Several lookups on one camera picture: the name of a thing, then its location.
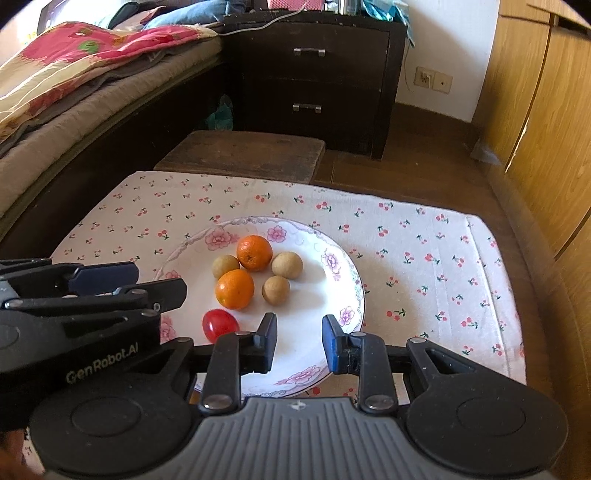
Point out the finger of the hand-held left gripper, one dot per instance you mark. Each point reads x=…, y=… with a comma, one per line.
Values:
x=166, y=293
x=106, y=277

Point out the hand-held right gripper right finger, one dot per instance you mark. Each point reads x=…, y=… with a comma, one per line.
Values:
x=333, y=344

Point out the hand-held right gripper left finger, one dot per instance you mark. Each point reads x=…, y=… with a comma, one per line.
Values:
x=266, y=341

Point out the white floral plate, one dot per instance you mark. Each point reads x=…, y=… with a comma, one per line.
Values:
x=300, y=318

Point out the red tomato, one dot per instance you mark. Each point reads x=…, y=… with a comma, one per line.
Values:
x=220, y=326

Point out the brown longan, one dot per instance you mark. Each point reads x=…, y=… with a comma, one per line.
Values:
x=276, y=290
x=286, y=266
x=226, y=267

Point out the smooth orange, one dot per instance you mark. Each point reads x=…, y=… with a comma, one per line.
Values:
x=235, y=289

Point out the orange mandarin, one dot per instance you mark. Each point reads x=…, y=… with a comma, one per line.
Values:
x=254, y=252

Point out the cherry print tablecloth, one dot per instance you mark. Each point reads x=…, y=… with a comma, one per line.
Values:
x=415, y=277

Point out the bed with floral blanket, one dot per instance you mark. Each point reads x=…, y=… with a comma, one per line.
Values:
x=138, y=138

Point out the beige mattress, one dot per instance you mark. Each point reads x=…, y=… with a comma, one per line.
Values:
x=69, y=134

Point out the wooden stool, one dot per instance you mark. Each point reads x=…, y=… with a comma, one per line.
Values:
x=240, y=154

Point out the nightstand drawer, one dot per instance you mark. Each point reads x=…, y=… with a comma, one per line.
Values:
x=268, y=120
x=268, y=60

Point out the floral quilt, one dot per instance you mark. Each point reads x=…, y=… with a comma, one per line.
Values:
x=46, y=69

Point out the white paper scrap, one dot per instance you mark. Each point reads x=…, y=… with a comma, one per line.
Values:
x=485, y=152

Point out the dark cloth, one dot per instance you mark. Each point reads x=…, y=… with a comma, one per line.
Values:
x=129, y=11

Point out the blue pillow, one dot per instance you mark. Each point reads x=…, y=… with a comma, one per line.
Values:
x=194, y=16

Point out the dark wooden nightstand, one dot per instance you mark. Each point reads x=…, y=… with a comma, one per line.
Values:
x=397, y=69

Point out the wooden wardrobe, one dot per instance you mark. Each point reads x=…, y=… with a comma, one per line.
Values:
x=545, y=115

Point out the pink basket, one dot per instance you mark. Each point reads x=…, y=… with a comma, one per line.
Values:
x=286, y=3

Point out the steel thermos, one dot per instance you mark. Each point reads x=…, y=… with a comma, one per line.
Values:
x=346, y=5

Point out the blue plastic bag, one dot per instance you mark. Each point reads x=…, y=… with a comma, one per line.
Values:
x=378, y=7

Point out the wall outlet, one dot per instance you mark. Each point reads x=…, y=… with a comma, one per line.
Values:
x=434, y=79

